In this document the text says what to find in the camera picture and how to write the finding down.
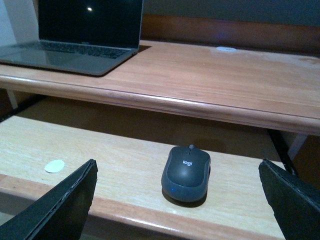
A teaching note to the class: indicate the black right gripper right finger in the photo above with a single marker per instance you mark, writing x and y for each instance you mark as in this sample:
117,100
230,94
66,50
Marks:
295,203

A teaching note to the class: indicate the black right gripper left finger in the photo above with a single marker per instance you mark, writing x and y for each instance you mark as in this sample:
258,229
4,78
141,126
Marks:
61,213

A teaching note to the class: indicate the black Logitech wireless mouse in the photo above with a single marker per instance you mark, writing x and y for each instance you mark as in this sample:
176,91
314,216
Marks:
185,177

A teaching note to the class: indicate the pale round sticker on tray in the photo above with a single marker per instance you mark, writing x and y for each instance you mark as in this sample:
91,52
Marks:
54,166

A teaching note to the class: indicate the wooden pull-out keyboard tray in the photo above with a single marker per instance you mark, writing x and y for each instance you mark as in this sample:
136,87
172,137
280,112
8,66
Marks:
131,148

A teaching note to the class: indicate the wooden desk with hutch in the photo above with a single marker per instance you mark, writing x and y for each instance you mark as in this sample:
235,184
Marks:
272,80

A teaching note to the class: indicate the white round sticker on desk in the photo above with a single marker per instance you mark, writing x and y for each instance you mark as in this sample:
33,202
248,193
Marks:
226,49

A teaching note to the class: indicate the grey open laptop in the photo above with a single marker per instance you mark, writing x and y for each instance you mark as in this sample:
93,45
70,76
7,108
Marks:
89,37

